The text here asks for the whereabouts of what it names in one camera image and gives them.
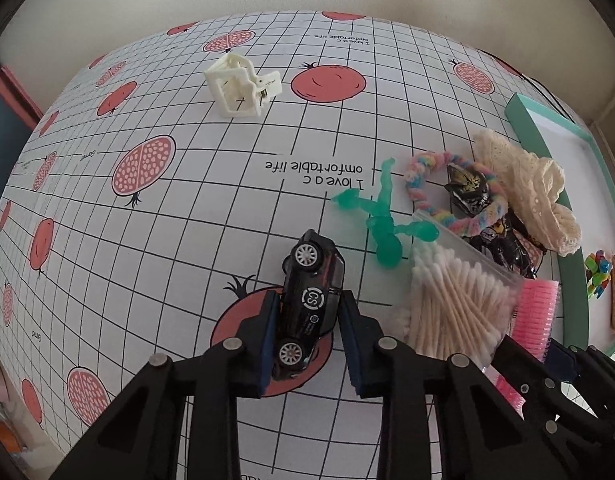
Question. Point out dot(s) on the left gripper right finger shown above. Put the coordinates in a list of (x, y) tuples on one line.
[(360, 335)]

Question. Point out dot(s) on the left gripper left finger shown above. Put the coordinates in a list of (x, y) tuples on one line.
[(256, 361)]

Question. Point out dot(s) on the black toy car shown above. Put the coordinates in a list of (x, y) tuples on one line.
[(314, 277)]

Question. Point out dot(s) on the pink comb brush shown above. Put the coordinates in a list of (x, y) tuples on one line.
[(532, 319)]

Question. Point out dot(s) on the white plastic hair claw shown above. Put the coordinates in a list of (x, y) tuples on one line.
[(238, 89)]

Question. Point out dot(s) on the green sticky man toy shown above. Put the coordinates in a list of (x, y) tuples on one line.
[(380, 223)]

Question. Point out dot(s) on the bag of cotton swabs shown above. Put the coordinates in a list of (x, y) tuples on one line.
[(458, 300)]

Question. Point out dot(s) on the colourful block toy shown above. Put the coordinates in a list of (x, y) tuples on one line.
[(598, 273)]

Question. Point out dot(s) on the pomegranate grid tablecloth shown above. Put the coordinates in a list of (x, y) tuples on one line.
[(139, 220)]

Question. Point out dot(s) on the black gold snack packet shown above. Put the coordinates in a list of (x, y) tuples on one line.
[(508, 246)]

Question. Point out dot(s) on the cream lace cloth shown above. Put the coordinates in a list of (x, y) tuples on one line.
[(532, 185)]

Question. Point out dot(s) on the teal white shallow box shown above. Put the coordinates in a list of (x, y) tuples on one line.
[(590, 194)]

